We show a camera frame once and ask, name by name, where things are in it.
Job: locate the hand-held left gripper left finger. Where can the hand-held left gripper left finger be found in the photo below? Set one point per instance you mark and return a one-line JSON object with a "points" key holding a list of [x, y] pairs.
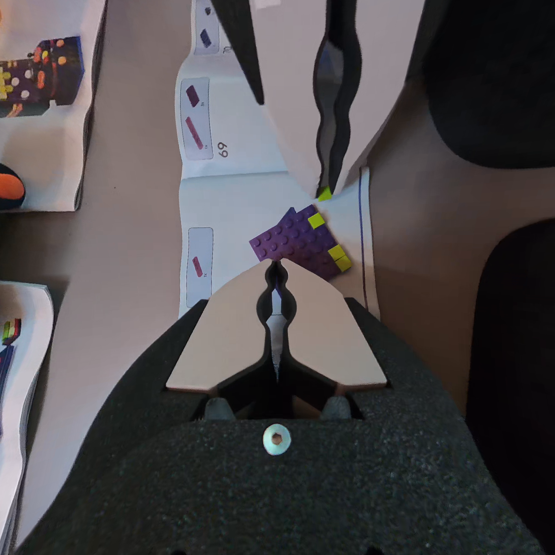
{"points": [[216, 347]]}

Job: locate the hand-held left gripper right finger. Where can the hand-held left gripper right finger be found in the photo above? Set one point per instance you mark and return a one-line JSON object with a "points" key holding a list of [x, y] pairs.
{"points": [[334, 342]]}

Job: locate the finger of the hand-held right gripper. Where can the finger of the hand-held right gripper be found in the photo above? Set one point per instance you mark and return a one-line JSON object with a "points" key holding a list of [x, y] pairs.
{"points": [[286, 65], [381, 65]]}

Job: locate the purple studded brick plate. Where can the purple studded brick plate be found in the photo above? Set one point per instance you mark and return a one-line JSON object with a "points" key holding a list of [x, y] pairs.
{"points": [[295, 243]]}

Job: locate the lime green small brick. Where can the lime green small brick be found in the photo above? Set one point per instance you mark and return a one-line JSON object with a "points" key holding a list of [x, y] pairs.
{"points": [[336, 252], [324, 194], [344, 263], [316, 220]]}

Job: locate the open building instruction booklet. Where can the open building instruction booklet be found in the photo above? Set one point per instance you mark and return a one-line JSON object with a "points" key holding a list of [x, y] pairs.
{"points": [[243, 203]]}

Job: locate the dark blue toy, orange knobs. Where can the dark blue toy, orange knobs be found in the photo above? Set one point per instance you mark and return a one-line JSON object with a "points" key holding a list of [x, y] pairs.
{"points": [[11, 186]]}

